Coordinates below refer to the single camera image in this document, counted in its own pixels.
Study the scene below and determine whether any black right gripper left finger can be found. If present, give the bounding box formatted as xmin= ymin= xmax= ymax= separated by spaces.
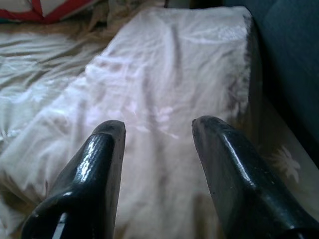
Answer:
xmin=21 ymin=120 xmax=125 ymax=239

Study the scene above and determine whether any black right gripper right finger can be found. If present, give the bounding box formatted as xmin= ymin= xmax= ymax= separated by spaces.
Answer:
xmin=191 ymin=116 xmax=319 ymax=239

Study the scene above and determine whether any bed with grey floral sheet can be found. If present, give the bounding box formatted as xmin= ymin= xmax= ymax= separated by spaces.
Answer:
xmin=0 ymin=4 xmax=319 ymax=239

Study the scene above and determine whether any dark teal upholstered chair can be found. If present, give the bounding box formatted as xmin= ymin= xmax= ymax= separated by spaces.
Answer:
xmin=224 ymin=0 xmax=319 ymax=155

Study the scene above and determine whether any white floral pillow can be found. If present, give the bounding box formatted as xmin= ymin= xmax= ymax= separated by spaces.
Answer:
xmin=0 ymin=6 xmax=254 ymax=239

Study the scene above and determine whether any red white blue bolster pillow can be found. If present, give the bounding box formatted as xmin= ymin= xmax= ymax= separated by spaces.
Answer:
xmin=0 ymin=0 xmax=100 ymax=24

